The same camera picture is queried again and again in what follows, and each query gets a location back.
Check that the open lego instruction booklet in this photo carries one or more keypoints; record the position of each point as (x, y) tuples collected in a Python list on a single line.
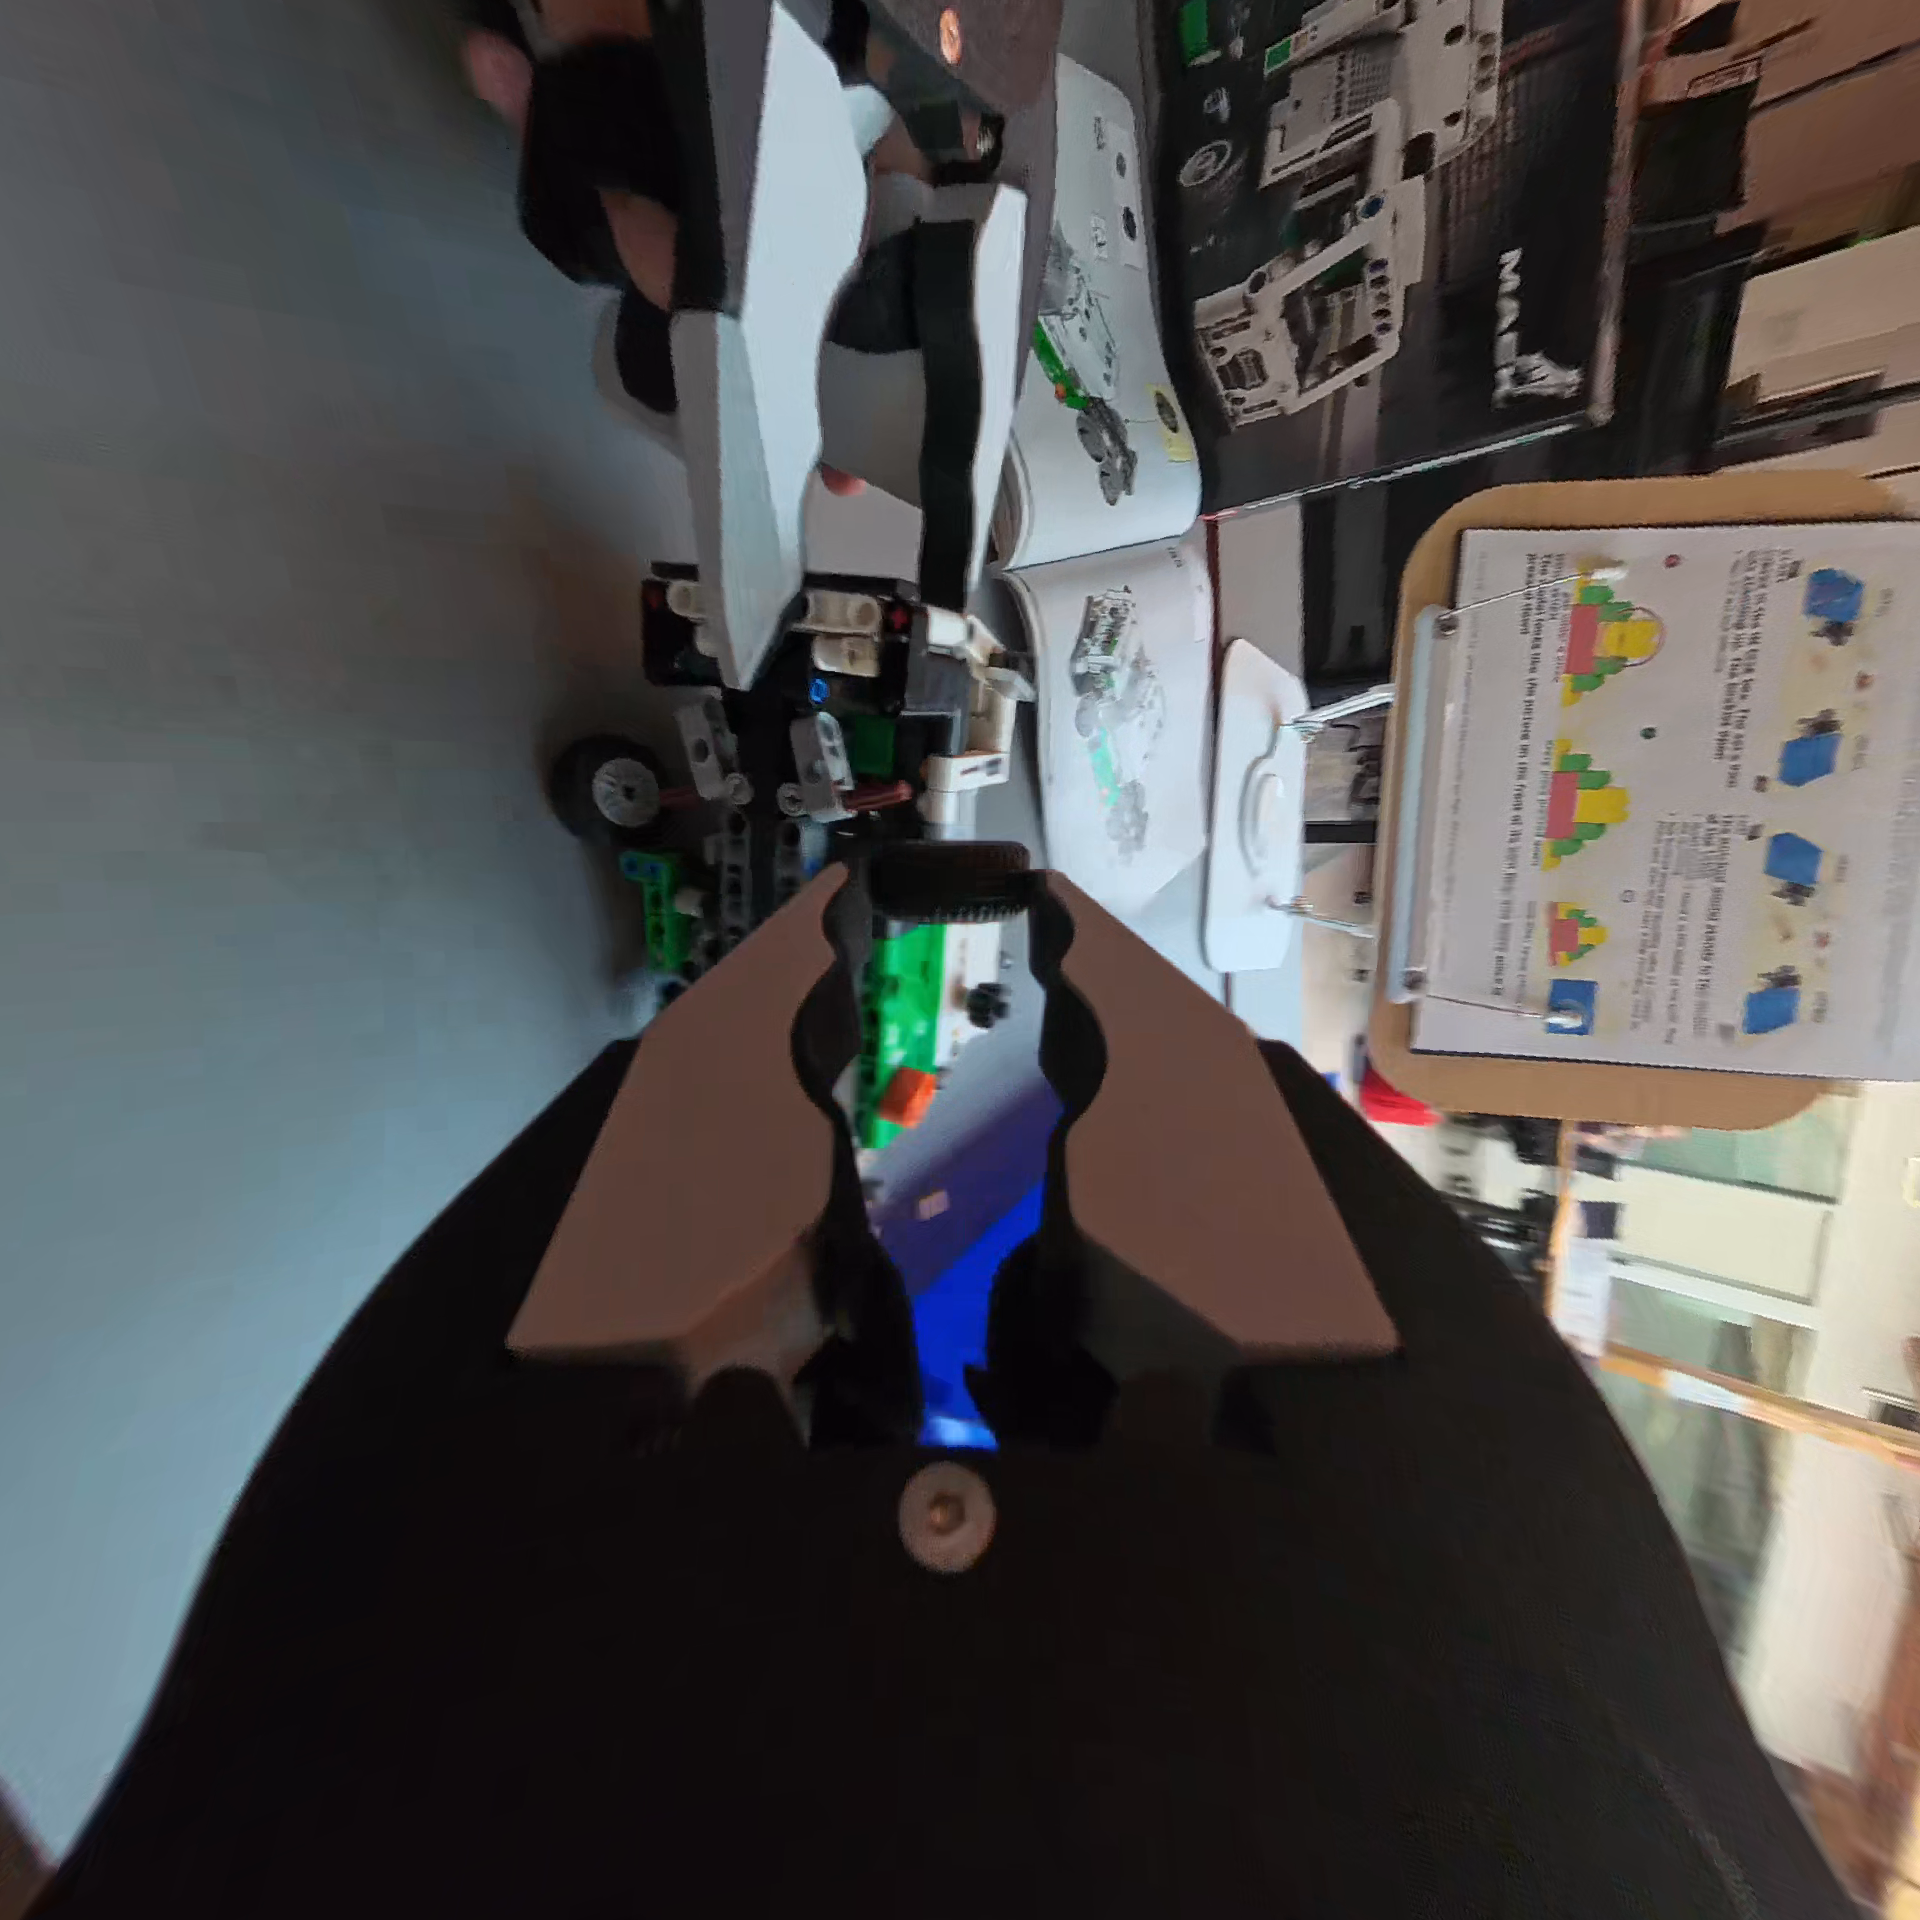
[(1110, 705)]

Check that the black lego wheel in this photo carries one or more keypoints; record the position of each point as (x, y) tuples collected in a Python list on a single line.
[(952, 883), (601, 793)]

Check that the white document stand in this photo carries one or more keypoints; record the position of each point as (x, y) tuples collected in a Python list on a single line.
[(1252, 840)]

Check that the person's left hand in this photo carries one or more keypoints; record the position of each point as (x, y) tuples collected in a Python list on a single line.
[(499, 74)]

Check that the blue plastic bin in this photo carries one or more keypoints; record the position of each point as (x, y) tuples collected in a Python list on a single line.
[(961, 1290)]

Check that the white green lego truck model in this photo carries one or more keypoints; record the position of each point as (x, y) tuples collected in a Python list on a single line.
[(871, 738)]

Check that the black lego set box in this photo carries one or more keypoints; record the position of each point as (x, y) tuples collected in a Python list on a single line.
[(1351, 300)]

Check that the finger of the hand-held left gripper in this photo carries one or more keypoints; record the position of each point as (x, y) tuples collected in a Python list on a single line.
[(1003, 344), (764, 375)]

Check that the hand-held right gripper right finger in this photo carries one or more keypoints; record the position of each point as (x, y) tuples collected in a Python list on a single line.
[(1214, 1184)]

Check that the wooden clipboard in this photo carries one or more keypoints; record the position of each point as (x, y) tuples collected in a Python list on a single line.
[(1575, 1101)]

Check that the printed instruction sheet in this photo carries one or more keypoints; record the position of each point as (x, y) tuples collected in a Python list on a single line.
[(1694, 840)]

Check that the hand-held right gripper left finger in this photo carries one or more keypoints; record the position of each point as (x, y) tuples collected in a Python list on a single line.
[(691, 1184)]

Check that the storage shelf with cardboard boxes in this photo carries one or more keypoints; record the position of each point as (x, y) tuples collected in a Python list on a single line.
[(1800, 151)]

